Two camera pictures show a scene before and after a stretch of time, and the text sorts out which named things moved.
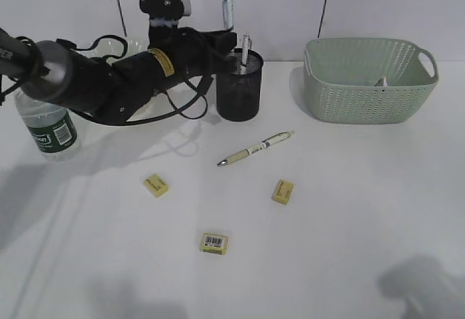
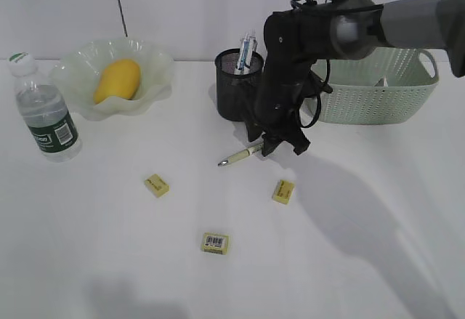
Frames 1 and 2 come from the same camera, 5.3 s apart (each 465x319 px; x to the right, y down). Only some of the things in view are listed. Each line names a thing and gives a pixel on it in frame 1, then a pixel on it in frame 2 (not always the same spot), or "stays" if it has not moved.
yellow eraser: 157,185 stays
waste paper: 382,82 stays
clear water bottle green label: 52,127 stays
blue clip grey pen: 227,11 to 243,55
